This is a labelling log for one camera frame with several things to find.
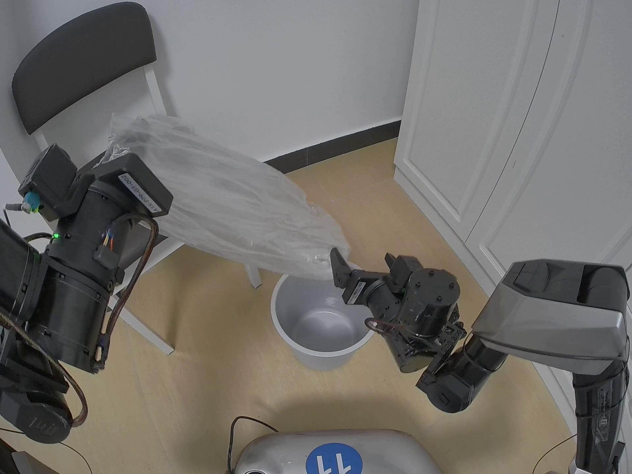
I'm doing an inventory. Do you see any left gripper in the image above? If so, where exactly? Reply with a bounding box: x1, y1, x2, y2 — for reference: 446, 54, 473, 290
22, 153, 173, 375

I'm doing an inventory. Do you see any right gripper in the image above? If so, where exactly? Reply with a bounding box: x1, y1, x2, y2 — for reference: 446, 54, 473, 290
330, 248, 407, 318

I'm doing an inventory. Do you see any clear plastic bag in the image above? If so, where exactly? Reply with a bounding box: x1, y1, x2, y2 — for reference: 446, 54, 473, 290
106, 113, 352, 281

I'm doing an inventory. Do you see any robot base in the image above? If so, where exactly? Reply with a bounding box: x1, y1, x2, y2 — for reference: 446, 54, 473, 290
237, 430, 433, 474

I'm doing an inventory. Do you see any white trash bin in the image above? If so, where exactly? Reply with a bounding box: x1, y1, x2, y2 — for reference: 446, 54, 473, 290
271, 264, 374, 371

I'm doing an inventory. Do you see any dark grey padded white chair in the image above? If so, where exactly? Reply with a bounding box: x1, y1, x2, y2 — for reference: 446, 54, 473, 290
11, 2, 262, 355

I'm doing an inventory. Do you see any white wardrobe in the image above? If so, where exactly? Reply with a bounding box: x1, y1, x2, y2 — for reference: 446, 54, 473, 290
392, 0, 632, 443

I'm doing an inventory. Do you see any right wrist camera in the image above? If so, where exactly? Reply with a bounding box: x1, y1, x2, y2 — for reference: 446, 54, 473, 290
385, 253, 423, 290

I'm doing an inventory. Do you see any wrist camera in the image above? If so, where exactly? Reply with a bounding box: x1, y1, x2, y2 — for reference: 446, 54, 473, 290
19, 144, 94, 221
385, 253, 423, 290

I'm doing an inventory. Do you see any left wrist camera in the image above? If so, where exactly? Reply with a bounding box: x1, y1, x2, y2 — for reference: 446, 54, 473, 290
19, 144, 94, 221

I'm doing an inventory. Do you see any black cable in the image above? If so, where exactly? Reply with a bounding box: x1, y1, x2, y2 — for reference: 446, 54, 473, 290
0, 427, 97, 474
226, 416, 279, 470
536, 435, 578, 474

